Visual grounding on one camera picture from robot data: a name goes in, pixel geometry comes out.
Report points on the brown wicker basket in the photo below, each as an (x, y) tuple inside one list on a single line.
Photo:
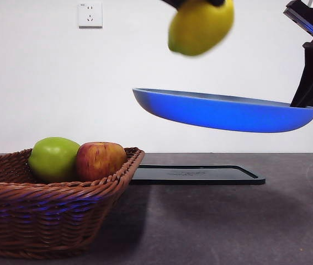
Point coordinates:
[(48, 215)]

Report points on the dark flat tray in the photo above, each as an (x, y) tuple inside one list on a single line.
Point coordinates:
[(200, 175)]

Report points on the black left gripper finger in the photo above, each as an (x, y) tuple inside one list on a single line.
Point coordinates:
[(174, 2), (217, 2)]

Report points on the blue plate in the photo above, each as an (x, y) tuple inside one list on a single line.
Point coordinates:
[(222, 116)]

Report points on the white wall socket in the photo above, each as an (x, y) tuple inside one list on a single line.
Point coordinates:
[(90, 15)]

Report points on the red apple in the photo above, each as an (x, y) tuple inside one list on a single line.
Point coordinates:
[(101, 161)]

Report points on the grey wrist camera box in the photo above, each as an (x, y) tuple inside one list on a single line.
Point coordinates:
[(308, 16)]

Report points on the yellow lemon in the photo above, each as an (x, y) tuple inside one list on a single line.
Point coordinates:
[(200, 27)]

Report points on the green apple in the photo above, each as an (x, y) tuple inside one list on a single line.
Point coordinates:
[(52, 160)]

